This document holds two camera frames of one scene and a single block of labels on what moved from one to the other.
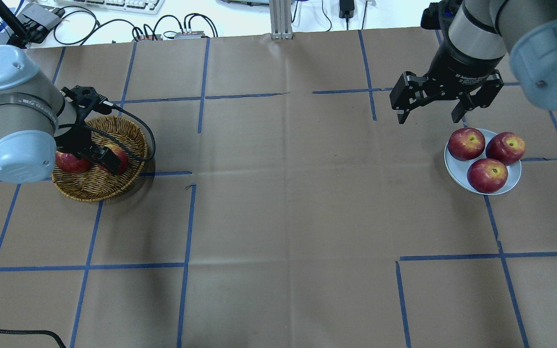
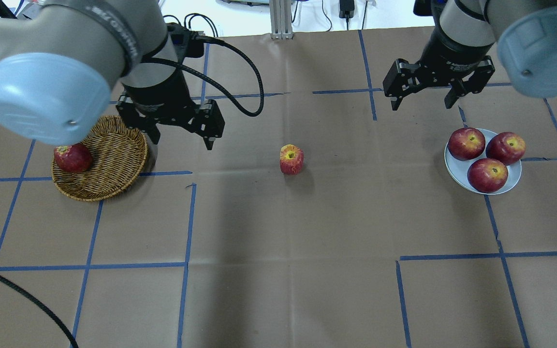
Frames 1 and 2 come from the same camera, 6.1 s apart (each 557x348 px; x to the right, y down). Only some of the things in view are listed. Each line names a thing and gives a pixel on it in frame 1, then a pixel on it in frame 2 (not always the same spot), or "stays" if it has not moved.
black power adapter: (346, 8) stays
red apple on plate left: (487, 175) stays
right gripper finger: (402, 114) -> (395, 102)
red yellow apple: (123, 159) -> (291, 159)
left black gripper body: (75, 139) -> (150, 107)
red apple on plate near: (466, 144) stays
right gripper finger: (465, 103) -> (457, 91)
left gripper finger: (108, 159) -> (209, 142)
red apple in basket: (69, 163) stays
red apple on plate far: (508, 147) stays
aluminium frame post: (280, 13) stays
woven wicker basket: (93, 185) stays
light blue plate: (458, 169) stays
